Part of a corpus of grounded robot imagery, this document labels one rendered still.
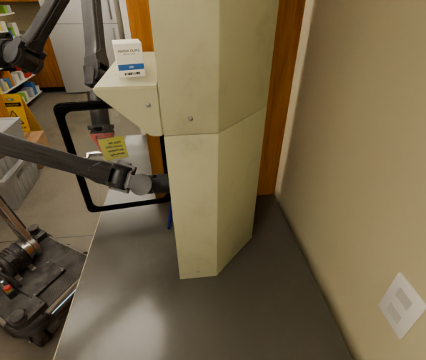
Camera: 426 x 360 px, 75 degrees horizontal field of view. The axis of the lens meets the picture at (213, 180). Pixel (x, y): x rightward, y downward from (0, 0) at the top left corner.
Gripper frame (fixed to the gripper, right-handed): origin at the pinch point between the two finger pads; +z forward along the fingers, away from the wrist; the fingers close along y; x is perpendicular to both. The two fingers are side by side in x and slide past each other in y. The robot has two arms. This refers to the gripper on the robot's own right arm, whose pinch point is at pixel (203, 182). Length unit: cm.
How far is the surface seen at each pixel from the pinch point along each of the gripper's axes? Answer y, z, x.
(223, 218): -14.4, 3.8, 1.8
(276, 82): 19.8, 25.2, -24.5
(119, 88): -15.8, -18.1, -32.1
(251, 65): -9.2, 7.4, -35.3
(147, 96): -16.2, -13.2, -30.9
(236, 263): -12.4, 10.0, 23.0
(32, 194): 167, -143, 125
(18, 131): 191, -148, 70
